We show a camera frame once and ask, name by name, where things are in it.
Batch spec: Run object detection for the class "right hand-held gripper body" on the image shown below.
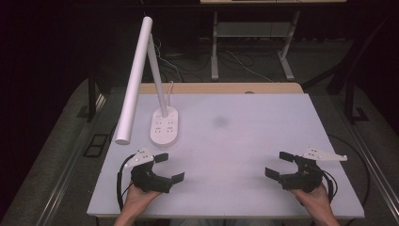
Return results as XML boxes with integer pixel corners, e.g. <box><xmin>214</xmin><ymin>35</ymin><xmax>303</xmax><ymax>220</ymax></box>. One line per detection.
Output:
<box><xmin>279</xmin><ymin>145</ymin><xmax>348</xmax><ymax>194</ymax></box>

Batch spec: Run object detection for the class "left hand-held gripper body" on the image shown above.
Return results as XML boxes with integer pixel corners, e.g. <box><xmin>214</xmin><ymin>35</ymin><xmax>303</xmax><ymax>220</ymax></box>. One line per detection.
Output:
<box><xmin>123</xmin><ymin>147</ymin><xmax>174</xmax><ymax>194</ymax></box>

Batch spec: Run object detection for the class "person's left hand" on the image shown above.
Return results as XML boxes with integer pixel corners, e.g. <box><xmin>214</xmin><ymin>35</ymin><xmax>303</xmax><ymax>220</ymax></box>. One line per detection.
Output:
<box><xmin>122</xmin><ymin>183</ymin><xmax>163</xmax><ymax>218</ymax></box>

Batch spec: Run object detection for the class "person's right hand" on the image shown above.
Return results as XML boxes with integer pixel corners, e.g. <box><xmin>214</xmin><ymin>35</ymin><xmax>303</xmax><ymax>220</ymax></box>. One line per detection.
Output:
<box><xmin>289</xmin><ymin>182</ymin><xmax>332</xmax><ymax>218</ymax></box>

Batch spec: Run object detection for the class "black metal stand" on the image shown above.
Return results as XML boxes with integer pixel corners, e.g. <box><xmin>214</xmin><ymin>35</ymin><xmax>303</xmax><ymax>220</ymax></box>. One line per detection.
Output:
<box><xmin>87</xmin><ymin>71</ymin><xmax>107</xmax><ymax>123</ymax></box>
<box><xmin>343</xmin><ymin>76</ymin><xmax>371</xmax><ymax>124</ymax></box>

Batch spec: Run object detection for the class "white desk lamp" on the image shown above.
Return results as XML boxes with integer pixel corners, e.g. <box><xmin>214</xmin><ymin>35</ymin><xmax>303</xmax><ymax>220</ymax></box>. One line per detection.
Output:
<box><xmin>114</xmin><ymin>16</ymin><xmax>179</xmax><ymax>149</ymax></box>

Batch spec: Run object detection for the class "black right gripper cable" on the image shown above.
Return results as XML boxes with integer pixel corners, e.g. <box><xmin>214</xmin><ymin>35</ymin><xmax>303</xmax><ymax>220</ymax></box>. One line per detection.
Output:
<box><xmin>322</xmin><ymin>170</ymin><xmax>339</xmax><ymax>202</ymax></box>

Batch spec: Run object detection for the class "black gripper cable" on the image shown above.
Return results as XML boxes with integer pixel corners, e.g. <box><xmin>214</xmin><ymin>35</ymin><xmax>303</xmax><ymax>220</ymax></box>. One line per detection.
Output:
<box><xmin>322</xmin><ymin>170</ymin><xmax>339</xmax><ymax>202</ymax></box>
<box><xmin>116</xmin><ymin>154</ymin><xmax>136</xmax><ymax>212</ymax></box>

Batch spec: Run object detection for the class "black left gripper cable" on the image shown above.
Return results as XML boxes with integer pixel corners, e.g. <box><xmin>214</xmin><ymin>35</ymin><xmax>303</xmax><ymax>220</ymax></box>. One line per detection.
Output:
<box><xmin>116</xmin><ymin>154</ymin><xmax>136</xmax><ymax>212</ymax></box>

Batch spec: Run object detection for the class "black floor cable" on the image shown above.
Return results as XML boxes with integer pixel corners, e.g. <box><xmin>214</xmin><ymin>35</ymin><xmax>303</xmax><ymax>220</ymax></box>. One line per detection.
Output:
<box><xmin>327</xmin><ymin>134</ymin><xmax>372</xmax><ymax>209</ymax></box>

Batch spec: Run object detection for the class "black rectangular floor frame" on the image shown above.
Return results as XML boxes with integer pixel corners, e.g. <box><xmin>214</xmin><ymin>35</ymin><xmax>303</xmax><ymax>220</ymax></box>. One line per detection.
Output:
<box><xmin>82</xmin><ymin>133</ymin><xmax>110</xmax><ymax>158</ymax></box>

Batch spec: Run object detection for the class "white lamp cable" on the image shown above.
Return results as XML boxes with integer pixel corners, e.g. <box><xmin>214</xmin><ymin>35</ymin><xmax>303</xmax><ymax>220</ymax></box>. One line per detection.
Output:
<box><xmin>167</xmin><ymin>80</ymin><xmax>175</xmax><ymax>107</ymax></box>

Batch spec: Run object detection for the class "aluminium floor rail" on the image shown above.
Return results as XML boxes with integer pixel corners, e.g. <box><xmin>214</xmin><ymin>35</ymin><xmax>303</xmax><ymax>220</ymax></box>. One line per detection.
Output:
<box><xmin>340</xmin><ymin>106</ymin><xmax>399</xmax><ymax>218</ymax></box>
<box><xmin>37</xmin><ymin>93</ymin><xmax>106</xmax><ymax>226</ymax></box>

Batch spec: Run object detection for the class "white floor cable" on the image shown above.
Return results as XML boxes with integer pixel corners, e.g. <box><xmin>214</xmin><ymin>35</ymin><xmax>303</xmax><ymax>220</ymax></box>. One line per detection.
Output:
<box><xmin>225</xmin><ymin>49</ymin><xmax>275</xmax><ymax>84</ymax></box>

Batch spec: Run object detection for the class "grey metal desk frame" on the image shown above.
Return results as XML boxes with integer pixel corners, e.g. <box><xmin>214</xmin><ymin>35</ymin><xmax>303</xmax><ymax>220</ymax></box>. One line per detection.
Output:
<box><xmin>210</xmin><ymin>9</ymin><xmax>302</xmax><ymax>82</ymax></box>

